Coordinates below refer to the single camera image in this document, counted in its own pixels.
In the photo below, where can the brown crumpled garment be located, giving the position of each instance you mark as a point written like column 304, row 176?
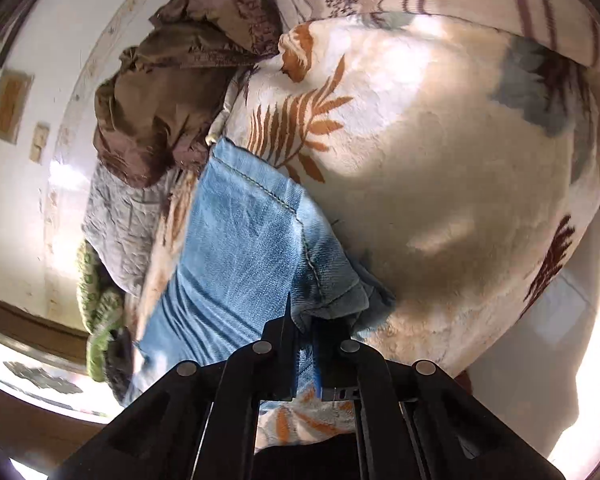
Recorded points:
column 180, row 85

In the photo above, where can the wall switch plate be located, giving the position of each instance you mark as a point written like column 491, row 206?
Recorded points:
column 40, row 141

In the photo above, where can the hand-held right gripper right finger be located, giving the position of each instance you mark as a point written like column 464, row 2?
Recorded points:
column 330, row 360

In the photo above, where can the leaf print plush blanket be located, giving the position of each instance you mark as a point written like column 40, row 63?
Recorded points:
column 430, row 185

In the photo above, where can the framed wall picture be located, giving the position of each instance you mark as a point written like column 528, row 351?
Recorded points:
column 9, row 106

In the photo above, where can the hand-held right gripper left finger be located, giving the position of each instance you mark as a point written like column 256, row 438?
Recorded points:
column 282, row 360

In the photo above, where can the green knitted cloth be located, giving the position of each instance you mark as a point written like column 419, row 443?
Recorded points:
column 97, row 310

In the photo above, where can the blue denim pants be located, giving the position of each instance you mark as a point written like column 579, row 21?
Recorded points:
column 240, row 260

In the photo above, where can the grey quilted cloth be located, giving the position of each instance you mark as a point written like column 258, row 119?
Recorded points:
column 125, row 220

